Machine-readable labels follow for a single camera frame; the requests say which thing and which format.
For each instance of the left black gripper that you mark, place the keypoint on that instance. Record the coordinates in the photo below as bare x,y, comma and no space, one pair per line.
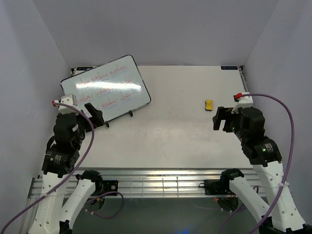
97,119

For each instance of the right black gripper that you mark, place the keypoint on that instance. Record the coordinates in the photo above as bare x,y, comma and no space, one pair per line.
223,113

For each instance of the yellow whiteboard eraser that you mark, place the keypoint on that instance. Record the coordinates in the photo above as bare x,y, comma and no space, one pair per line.
208,105

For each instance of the white dry-erase whiteboard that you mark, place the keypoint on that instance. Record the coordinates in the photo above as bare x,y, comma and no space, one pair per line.
115,88

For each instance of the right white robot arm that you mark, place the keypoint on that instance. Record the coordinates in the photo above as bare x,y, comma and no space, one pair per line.
278,214

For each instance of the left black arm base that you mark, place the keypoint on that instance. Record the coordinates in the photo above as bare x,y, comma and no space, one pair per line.
105,186

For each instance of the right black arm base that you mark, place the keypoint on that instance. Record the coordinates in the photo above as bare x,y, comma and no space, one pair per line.
214,187

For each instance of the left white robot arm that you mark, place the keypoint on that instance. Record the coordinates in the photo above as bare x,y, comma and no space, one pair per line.
53,215

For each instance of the blue label sticker right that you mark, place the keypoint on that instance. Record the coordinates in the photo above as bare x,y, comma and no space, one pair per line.
229,67

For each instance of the blue label sticker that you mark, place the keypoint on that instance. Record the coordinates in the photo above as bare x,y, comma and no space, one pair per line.
229,67
84,68

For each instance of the blue label sticker left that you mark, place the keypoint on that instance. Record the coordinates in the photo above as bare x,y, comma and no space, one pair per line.
84,68

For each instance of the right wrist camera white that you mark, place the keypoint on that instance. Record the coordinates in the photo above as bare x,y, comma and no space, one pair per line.
243,100

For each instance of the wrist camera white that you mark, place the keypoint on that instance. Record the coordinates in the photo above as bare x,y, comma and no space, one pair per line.
67,103
243,100

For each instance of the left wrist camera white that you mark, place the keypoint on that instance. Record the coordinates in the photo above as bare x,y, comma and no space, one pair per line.
67,103

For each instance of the black wire whiteboard stand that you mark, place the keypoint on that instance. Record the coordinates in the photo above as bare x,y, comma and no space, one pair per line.
107,122

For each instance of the aluminium rail frame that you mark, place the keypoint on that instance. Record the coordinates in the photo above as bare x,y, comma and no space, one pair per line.
168,147

